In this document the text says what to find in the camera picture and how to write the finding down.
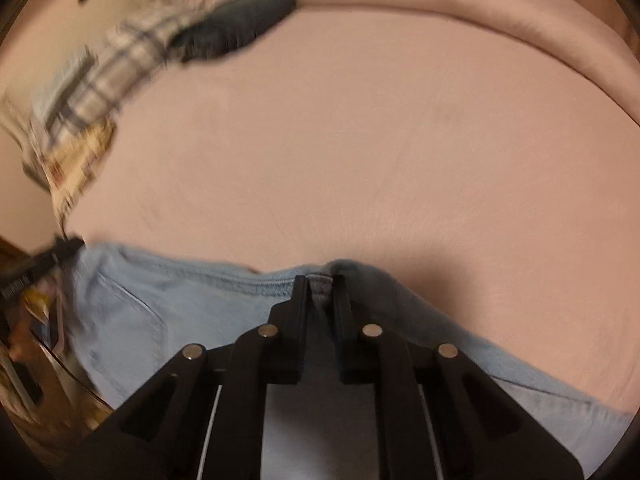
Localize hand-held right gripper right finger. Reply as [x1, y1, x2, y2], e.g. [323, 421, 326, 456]
[330, 274, 587, 480]

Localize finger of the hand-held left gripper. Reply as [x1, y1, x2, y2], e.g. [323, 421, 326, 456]
[27, 236, 87, 275]

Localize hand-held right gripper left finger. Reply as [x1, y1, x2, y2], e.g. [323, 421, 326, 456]
[60, 275, 312, 480]

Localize light blue denim pants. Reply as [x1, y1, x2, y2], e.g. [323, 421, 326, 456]
[60, 242, 633, 480]

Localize yellow floral cloth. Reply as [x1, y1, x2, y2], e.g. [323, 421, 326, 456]
[27, 122, 117, 223]

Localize pink bed sheet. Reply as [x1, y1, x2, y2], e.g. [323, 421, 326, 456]
[0, 7, 640, 413]

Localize plaid cloth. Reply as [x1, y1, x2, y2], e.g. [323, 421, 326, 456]
[30, 7, 202, 161]

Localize dark blue folded garment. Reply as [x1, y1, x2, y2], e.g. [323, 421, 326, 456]
[170, 0, 300, 64]

